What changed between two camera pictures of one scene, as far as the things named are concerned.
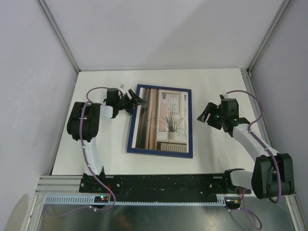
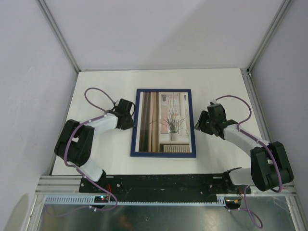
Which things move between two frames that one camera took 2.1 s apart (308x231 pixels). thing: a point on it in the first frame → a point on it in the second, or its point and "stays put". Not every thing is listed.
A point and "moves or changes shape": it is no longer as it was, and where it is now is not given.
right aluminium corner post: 279,17 stays put
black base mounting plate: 160,188 stays put
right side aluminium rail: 257,111 stays put
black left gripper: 135,99 → 130,124
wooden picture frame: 189,155 moves or changes shape
